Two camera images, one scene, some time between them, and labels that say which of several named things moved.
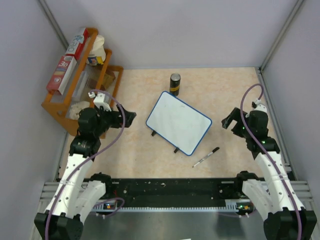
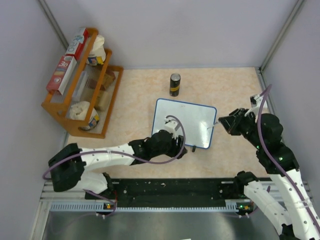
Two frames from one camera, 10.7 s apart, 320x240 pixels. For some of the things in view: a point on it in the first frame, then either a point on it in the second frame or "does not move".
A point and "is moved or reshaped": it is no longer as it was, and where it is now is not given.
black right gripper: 236,114 does not move
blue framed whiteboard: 178,123 is moved or reshaped
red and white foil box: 61,74 does not move
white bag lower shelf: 76,108 does not move
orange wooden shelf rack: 94,85 does not move
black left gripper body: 108,119 → 176,150
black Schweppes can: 174,84 does not move
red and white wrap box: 75,46 does not move
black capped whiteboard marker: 216,149 → 212,125
